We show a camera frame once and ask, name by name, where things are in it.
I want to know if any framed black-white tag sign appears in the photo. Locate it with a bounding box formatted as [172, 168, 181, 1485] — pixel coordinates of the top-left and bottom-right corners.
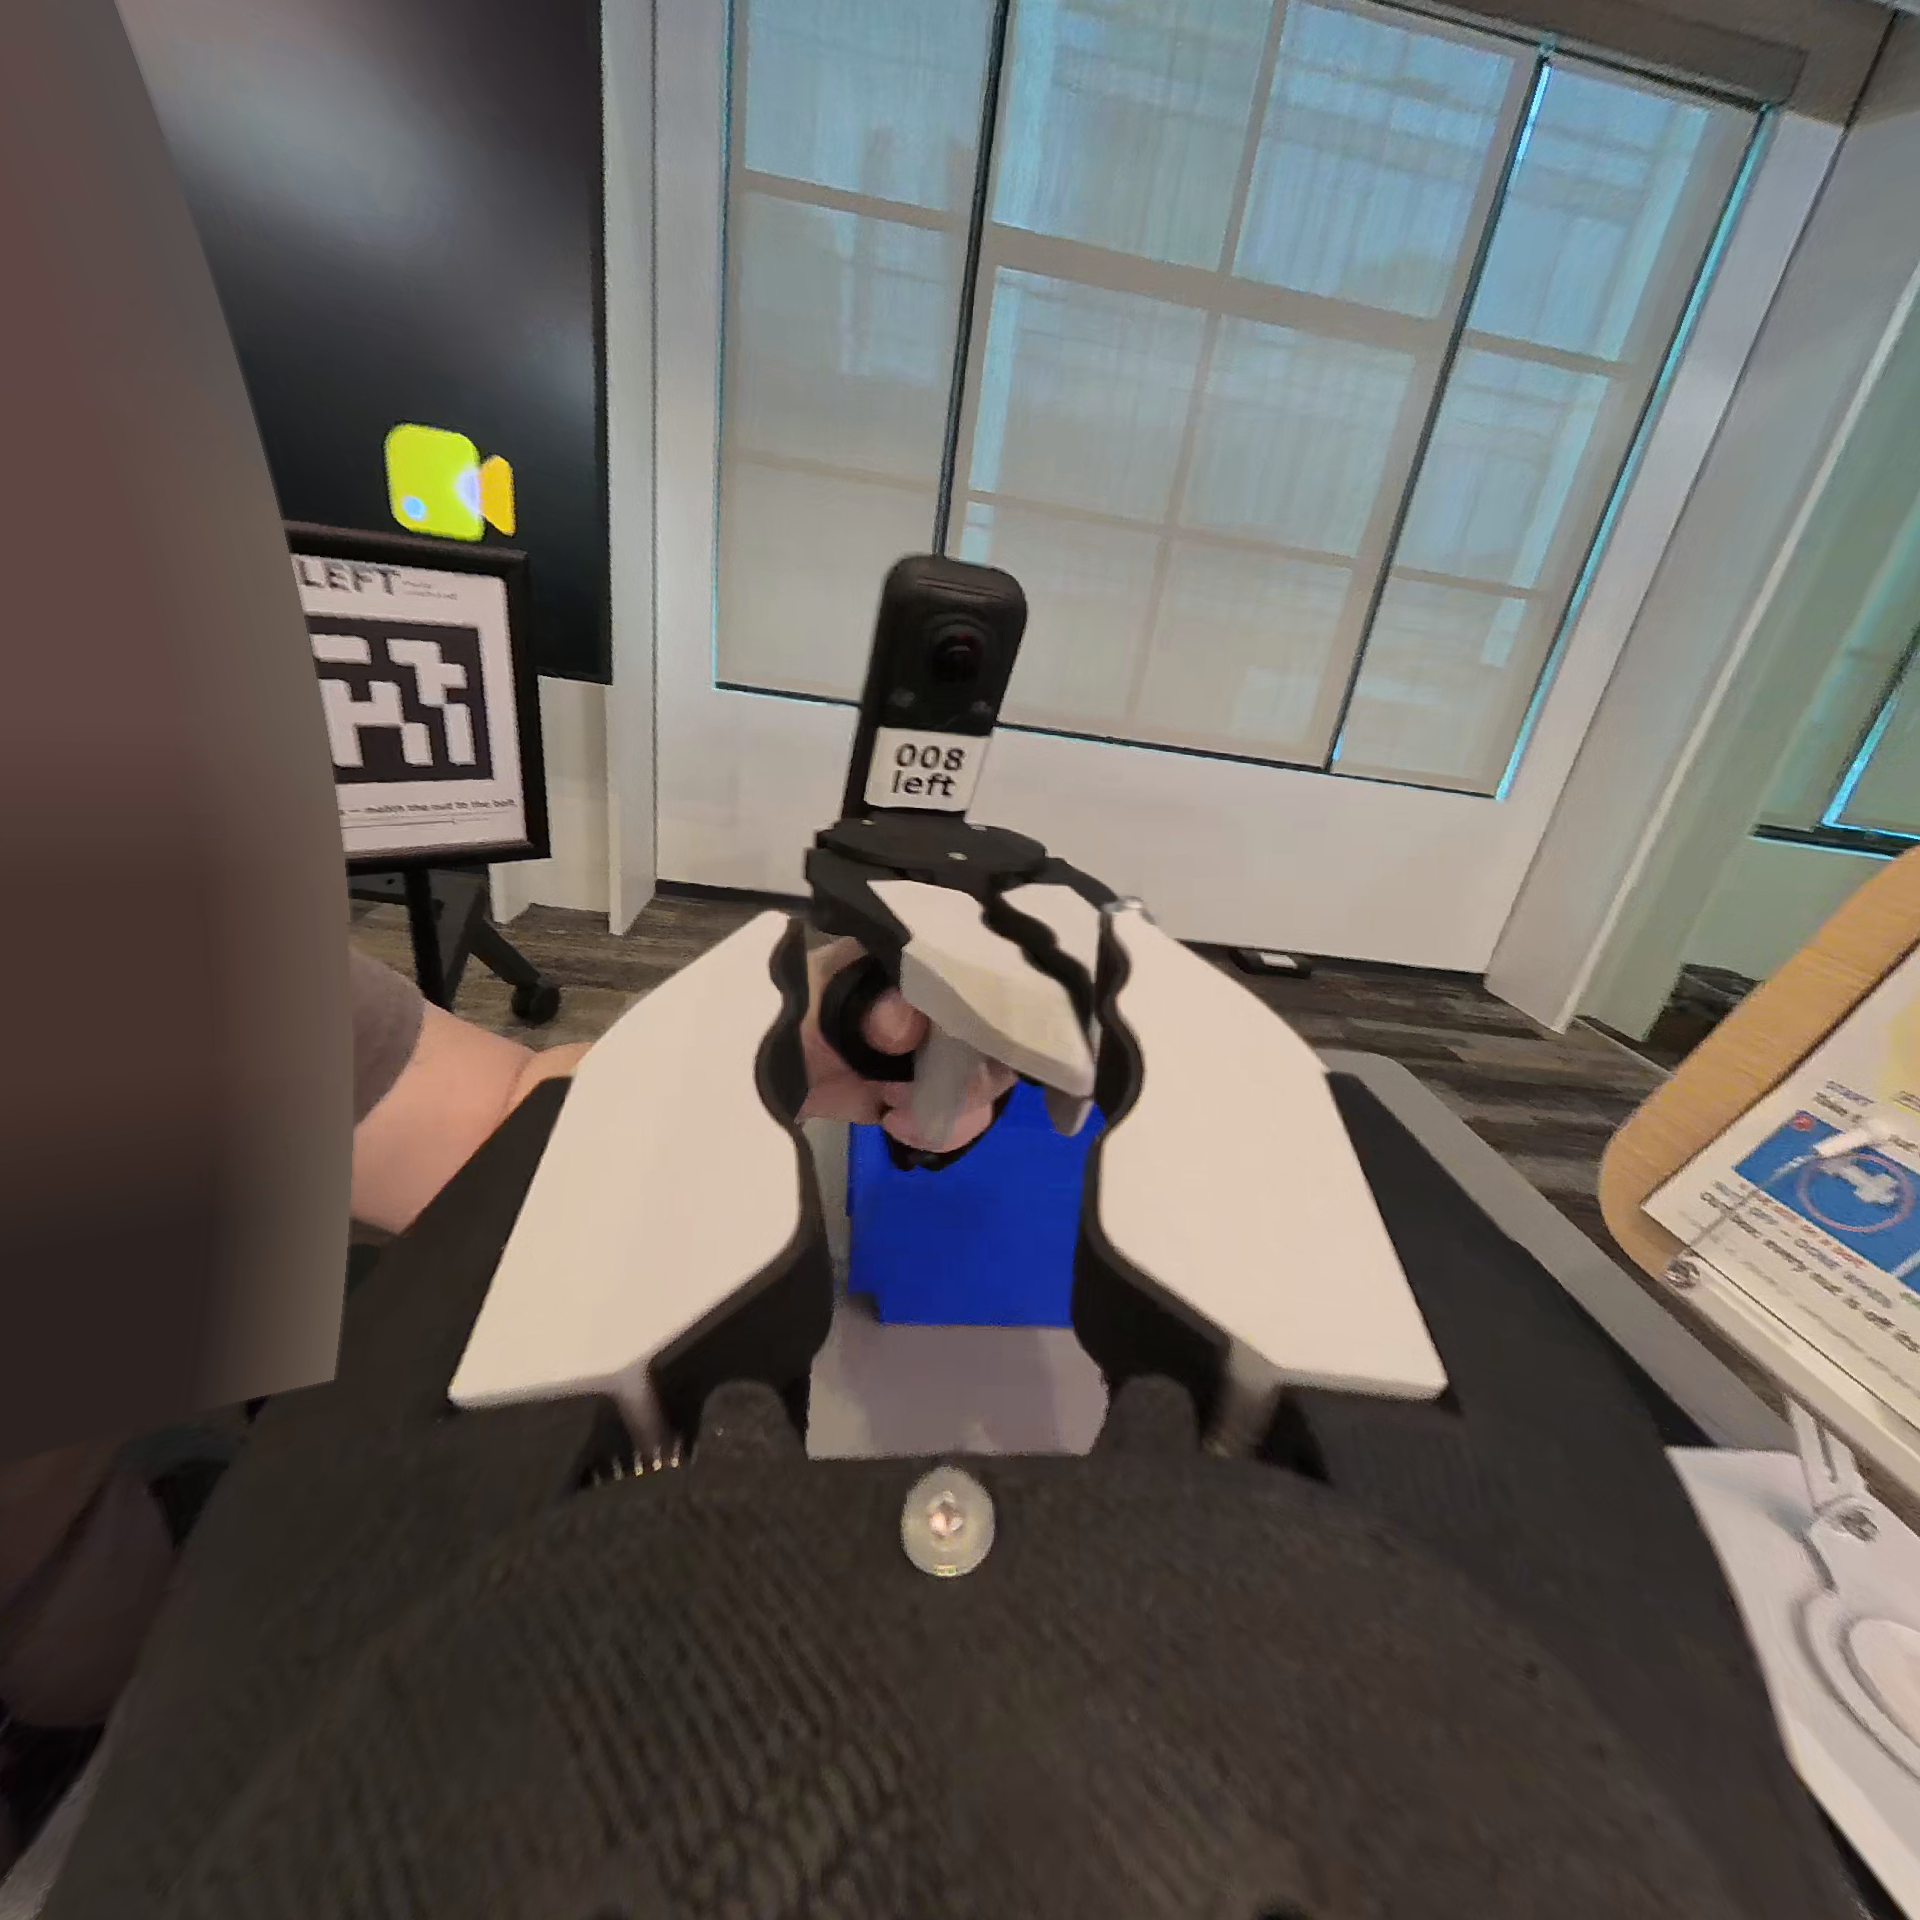
[286, 522, 554, 869]

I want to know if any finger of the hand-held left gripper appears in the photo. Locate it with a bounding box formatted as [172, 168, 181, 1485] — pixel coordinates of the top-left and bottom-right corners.
[868, 878, 1100, 1149]
[978, 880, 1139, 1137]

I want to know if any black wheeled sign stand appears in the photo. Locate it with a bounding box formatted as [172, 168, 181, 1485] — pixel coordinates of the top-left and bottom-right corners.
[352, 858, 565, 1027]

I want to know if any narrow side window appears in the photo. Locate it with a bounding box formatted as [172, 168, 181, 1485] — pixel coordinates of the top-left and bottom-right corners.
[1751, 592, 1920, 862]

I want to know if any blue plastic bin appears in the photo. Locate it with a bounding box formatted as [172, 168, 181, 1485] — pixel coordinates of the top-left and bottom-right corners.
[848, 1080, 1113, 1331]

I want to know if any large gridded window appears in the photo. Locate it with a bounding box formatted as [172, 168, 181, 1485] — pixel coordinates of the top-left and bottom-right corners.
[718, 0, 1777, 796]

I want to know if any person's left forearm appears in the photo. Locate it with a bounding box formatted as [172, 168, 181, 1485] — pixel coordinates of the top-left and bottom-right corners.
[352, 996, 594, 1239]

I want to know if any person's left hand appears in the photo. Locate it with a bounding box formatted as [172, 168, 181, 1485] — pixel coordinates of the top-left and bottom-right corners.
[801, 943, 1012, 1164]

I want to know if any large black wall screen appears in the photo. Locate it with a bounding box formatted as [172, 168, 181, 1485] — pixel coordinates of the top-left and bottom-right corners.
[116, 0, 612, 683]

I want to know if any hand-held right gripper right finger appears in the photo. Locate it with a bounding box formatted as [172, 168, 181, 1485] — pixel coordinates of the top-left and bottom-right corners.
[1072, 902, 1448, 1449]

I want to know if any round wooden side table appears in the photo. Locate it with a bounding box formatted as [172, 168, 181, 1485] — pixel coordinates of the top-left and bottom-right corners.
[1599, 856, 1920, 1353]

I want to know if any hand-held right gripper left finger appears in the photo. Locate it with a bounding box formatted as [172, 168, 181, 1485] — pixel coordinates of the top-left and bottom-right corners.
[445, 907, 829, 1444]

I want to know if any white moulded tray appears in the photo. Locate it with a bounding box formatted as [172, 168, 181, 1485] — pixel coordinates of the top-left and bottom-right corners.
[1667, 1404, 1920, 1914]

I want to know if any printed instruction sheet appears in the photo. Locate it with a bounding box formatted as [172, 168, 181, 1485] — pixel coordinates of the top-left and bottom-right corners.
[1644, 951, 1920, 1444]

